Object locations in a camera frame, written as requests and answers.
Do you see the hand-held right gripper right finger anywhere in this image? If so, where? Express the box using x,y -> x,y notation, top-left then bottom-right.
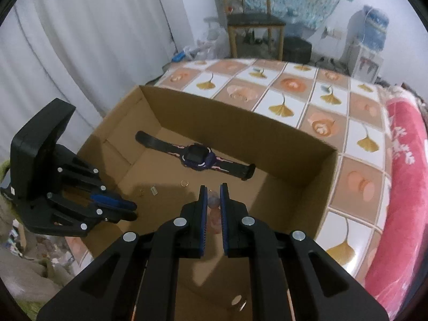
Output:
219,182 -> 390,321

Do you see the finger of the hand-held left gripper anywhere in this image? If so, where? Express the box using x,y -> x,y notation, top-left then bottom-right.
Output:
47,192 -> 139,233
57,165 -> 137,208

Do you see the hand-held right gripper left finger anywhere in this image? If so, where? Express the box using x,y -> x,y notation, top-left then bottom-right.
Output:
36,184 -> 207,321

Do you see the colourful bead bracelet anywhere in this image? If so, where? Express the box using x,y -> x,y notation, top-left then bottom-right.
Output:
207,189 -> 223,235

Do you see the dark blue smart watch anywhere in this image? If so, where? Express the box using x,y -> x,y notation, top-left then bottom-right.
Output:
135,130 -> 257,182

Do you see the brown cardboard box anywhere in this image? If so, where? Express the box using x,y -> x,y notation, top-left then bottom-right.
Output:
65,85 -> 340,321

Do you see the white curtain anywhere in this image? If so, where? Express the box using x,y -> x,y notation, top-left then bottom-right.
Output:
0,0 -> 175,163

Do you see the tile-print tablecloth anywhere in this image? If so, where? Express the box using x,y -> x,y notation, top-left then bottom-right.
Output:
65,58 -> 392,282

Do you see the clear plastic bag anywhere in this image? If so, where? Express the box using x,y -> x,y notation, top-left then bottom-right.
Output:
197,23 -> 232,58

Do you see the pink floral blanket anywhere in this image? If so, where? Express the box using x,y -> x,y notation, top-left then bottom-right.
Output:
364,85 -> 428,309

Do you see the black bin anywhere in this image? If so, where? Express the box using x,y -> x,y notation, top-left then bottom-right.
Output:
282,37 -> 314,65

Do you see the wooden chair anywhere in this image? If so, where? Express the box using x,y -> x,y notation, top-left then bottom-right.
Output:
217,0 -> 287,59

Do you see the water dispenser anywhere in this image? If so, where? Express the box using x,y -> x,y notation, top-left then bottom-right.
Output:
346,5 -> 391,81

